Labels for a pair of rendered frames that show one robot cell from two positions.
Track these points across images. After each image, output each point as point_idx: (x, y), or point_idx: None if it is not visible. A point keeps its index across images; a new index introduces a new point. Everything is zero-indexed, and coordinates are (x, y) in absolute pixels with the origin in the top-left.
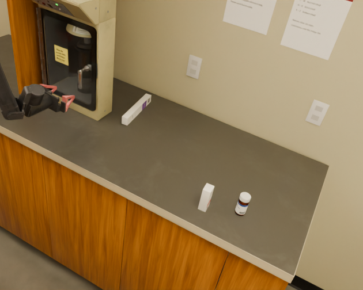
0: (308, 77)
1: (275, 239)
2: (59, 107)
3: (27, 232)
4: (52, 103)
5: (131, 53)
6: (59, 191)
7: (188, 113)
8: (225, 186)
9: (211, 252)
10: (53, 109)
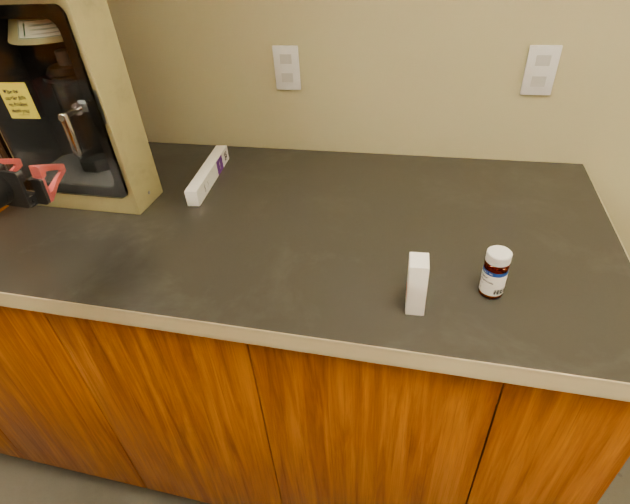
0: (511, 4)
1: (594, 323)
2: (31, 195)
3: (87, 460)
4: (10, 189)
5: (167, 87)
6: (109, 373)
7: (303, 157)
8: (433, 253)
9: (462, 395)
10: (20, 204)
